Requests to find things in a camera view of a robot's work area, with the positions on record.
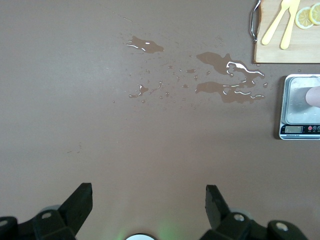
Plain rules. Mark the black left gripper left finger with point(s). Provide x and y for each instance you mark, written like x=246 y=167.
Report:
x=75 y=207

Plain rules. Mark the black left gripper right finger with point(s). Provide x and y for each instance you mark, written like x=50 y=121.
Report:
x=217 y=210

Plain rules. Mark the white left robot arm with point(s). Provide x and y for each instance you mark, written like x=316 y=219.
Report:
x=141 y=237

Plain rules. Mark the water puddle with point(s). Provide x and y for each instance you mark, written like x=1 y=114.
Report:
x=212 y=60
x=210 y=87
x=143 y=90
x=147 y=46

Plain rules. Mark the silver digital kitchen scale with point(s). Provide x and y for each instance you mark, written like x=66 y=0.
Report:
x=295 y=105

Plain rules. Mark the wooden cutting board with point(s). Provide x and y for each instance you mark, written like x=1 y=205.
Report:
x=275 y=55

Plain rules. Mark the yellow plastic fork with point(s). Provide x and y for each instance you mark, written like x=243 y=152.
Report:
x=271 y=31

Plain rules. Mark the yellow plastic knife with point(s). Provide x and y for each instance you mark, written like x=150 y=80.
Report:
x=287 y=32

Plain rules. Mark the lemon slice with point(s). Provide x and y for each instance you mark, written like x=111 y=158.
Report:
x=302 y=18
x=316 y=13

